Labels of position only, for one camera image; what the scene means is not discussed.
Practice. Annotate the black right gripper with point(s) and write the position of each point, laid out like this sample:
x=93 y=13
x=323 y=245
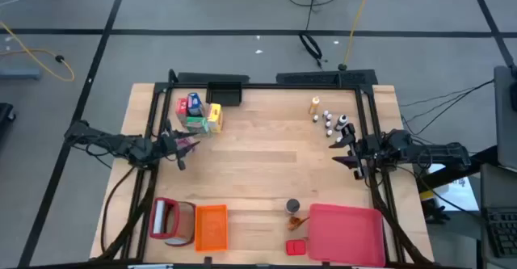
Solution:
x=365 y=150

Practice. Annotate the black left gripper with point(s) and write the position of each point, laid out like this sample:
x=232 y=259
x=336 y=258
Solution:
x=171 y=148

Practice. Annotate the green Apple Jacks cereal box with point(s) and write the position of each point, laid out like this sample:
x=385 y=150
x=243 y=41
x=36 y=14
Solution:
x=198 y=125

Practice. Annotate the dark bottle with white label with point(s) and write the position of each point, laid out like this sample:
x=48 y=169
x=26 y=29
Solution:
x=342 y=122

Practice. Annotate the yellow Corn Pops cereal box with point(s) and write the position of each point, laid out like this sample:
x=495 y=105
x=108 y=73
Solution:
x=215 y=117

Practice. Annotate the blue cereal box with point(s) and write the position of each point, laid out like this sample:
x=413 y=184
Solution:
x=194 y=104

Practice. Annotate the yellow squeeze bottle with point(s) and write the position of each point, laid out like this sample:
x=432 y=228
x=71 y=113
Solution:
x=314 y=105

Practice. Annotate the garlic powder jar black lid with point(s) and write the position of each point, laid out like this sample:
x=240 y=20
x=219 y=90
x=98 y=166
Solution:
x=292 y=206

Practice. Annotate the taco seasoning packet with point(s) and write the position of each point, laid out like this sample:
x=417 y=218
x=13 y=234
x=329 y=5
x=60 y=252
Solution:
x=295 y=222

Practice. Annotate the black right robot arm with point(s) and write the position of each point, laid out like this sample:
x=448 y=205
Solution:
x=428 y=152

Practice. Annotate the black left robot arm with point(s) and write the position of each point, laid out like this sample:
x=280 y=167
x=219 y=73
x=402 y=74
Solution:
x=121 y=144

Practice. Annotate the red cereal box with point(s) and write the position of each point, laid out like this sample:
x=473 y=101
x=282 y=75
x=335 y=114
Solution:
x=182 y=107

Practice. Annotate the black plastic basket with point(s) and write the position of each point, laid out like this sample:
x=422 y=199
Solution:
x=224 y=95

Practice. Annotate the black metal box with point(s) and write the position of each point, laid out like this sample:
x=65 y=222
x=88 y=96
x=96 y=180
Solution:
x=213 y=77

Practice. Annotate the black perforated computer case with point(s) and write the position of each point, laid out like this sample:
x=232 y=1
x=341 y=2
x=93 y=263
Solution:
x=315 y=77

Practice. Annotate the pink plastic tray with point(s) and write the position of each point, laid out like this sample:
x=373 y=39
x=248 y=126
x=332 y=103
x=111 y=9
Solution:
x=347 y=236

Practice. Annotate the orange plastic basket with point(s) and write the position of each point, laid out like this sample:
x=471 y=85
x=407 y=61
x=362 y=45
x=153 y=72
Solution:
x=212 y=228

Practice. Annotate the small red plastic container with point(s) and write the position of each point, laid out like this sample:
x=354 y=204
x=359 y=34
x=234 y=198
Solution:
x=296 y=247

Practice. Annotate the black diagonal beam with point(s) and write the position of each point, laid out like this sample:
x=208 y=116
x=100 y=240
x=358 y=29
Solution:
x=456 y=173

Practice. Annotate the white box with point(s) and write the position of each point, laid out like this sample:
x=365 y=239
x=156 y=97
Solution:
x=454 y=190

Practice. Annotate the grey desk with keyboard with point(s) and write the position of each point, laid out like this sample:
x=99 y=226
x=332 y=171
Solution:
x=497 y=188

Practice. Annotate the black keyboard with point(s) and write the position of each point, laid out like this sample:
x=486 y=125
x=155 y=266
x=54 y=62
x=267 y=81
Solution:
x=503 y=232

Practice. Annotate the grey stand base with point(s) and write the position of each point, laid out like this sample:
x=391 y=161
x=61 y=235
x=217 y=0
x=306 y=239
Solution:
x=18 y=74

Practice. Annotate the black cart part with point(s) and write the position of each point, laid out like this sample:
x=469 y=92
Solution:
x=5 y=113

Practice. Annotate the black aluminium rig frame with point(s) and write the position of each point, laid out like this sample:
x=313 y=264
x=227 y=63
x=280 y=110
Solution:
x=262 y=86

